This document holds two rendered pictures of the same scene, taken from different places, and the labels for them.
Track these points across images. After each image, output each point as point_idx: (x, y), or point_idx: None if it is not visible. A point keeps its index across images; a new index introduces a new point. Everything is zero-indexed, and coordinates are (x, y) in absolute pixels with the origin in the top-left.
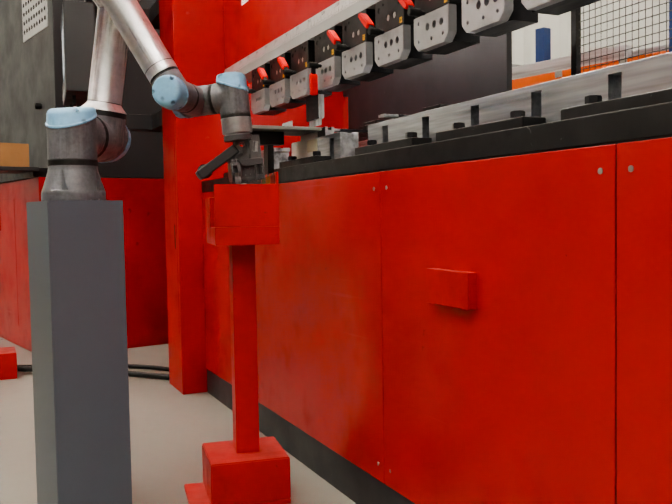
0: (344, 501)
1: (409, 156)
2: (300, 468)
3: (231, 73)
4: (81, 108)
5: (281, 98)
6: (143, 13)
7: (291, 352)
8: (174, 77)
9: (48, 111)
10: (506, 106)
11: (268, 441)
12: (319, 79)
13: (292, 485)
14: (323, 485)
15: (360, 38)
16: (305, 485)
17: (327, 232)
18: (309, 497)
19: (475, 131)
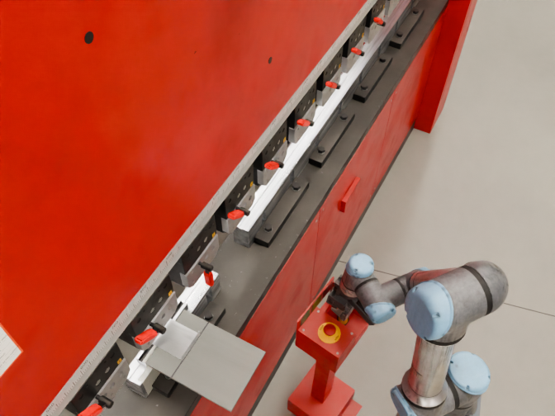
0: (293, 350)
1: (337, 178)
2: (262, 408)
3: (368, 256)
4: (468, 352)
5: (122, 380)
6: (446, 268)
7: (242, 401)
8: (425, 267)
9: (489, 379)
10: (329, 120)
11: (299, 394)
12: (197, 274)
13: (290, 391)
14: (279, 375)
15: (248, 188)
16: (286, 385)
17: (279, 294)
18: (300, 370)
19: (339, 139)
